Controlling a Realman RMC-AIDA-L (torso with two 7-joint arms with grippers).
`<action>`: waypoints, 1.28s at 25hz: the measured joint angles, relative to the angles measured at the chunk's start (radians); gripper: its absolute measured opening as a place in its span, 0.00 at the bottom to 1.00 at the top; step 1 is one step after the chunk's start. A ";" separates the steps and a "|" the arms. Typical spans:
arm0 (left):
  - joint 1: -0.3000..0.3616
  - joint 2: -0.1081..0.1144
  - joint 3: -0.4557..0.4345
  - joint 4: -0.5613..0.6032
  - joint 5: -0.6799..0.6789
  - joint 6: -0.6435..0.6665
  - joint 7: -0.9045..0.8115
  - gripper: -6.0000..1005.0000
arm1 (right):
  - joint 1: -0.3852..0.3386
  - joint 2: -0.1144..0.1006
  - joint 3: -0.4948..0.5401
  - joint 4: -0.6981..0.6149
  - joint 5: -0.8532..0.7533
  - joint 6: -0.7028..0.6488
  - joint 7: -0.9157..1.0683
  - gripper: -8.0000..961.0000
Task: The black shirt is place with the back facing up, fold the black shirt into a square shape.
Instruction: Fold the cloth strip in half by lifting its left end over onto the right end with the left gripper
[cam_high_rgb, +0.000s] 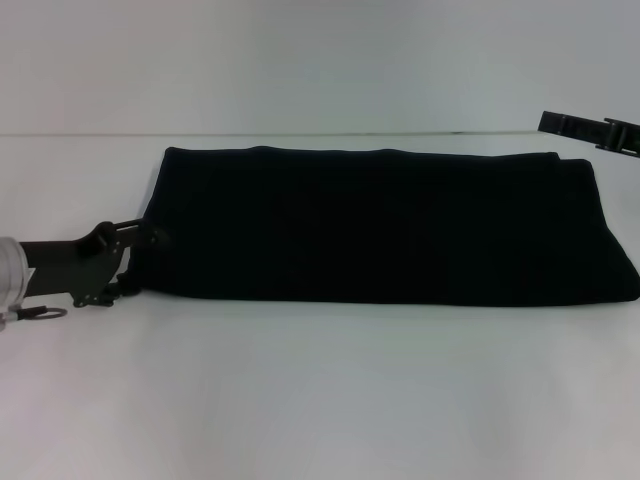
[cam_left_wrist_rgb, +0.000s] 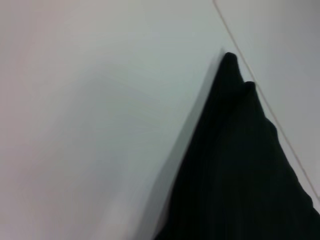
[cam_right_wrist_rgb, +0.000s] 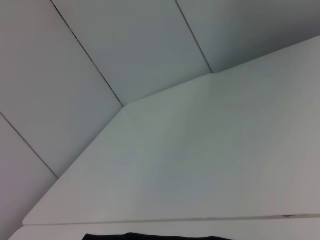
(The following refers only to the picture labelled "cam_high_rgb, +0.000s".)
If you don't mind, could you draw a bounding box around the black shirt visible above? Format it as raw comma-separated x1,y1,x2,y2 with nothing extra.
130,145,640,306

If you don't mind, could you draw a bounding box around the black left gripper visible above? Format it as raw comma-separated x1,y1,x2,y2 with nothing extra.
17,217,172,308

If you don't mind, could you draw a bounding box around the left gripper cable with plugs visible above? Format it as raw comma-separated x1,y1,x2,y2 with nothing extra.
0,305,68,334

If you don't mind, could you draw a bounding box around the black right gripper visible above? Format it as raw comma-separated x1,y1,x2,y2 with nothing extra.
540,110,640,158

